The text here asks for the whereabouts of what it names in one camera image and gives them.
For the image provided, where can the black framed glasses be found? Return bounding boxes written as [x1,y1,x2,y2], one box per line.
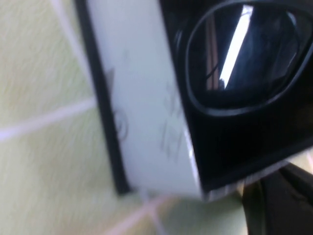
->
[173,0,313,118]

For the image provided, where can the black printed glasses case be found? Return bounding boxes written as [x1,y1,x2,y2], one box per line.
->
[74,0,313,204]

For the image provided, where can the green checked tablecloth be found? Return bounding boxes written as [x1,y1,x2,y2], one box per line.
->
[0,0,313,235]

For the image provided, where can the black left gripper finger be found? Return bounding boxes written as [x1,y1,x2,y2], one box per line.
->
[241,163,313,235]

